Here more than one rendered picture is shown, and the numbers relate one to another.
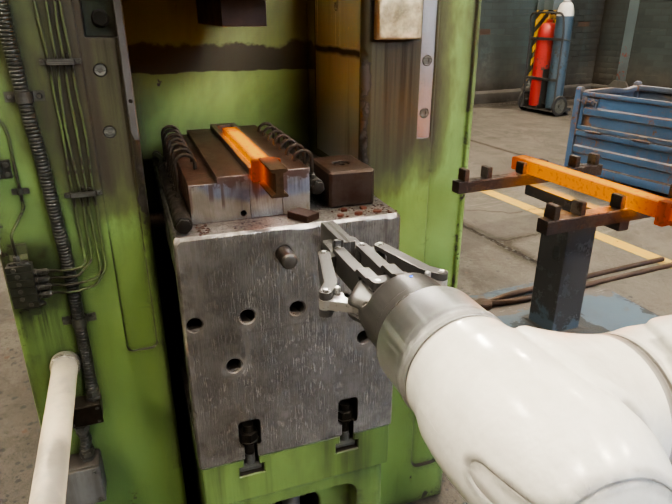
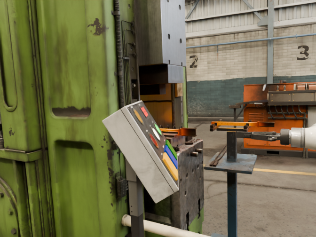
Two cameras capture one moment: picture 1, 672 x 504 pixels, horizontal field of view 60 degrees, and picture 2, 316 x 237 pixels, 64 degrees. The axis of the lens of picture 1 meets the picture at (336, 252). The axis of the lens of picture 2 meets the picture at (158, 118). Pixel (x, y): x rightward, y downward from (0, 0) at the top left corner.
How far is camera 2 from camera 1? 114 cm
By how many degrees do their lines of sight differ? 43
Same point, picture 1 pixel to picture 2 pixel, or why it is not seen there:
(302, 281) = (193, 161)
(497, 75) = not seen: hidden behind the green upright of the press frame
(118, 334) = not seen: hidden behind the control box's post
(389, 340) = (296, 136)
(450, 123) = (185, 118)
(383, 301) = (285, 132)
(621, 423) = not seen: outside the picture
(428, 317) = (300, 130)
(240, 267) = (186, 159)
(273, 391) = (190, 200)
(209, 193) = (173, 140)
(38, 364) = (119, 223)
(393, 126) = (178, 119)
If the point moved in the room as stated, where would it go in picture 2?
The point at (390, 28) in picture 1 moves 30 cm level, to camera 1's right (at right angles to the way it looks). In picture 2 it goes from (178, 93) to (206, 91)
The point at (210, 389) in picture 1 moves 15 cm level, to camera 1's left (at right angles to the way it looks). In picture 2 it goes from (182, 203) to (161, 213)
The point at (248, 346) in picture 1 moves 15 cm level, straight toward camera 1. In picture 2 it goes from (187, 185) to (212, 192)
